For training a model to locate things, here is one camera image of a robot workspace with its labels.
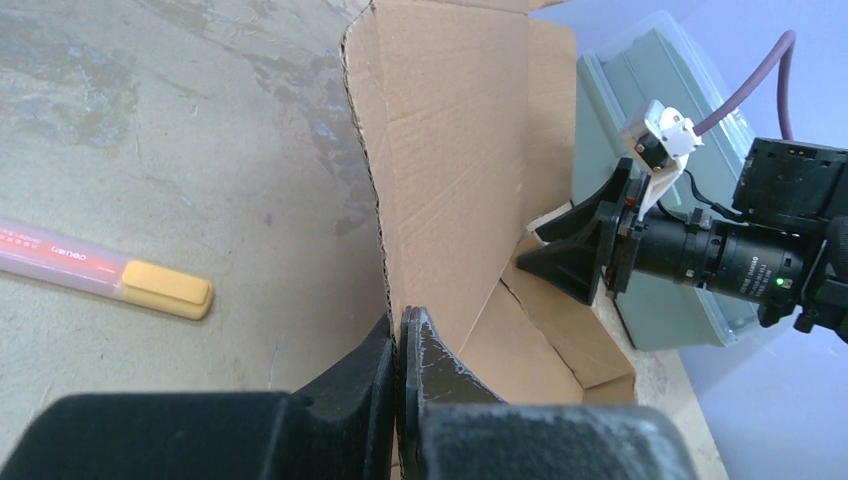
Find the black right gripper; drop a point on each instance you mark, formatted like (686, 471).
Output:
(768, 265)

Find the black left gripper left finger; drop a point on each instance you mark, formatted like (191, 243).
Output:
(339, 426)

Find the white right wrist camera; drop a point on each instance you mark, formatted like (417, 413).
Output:
(661, 138)

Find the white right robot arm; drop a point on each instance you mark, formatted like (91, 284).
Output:
(794, 180)

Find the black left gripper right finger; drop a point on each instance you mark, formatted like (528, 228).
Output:
(451, 426)

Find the brown cardboard box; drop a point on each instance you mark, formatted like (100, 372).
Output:
(466, 115)

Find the orange highlighter marker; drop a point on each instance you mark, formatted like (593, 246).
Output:
(57, 259)

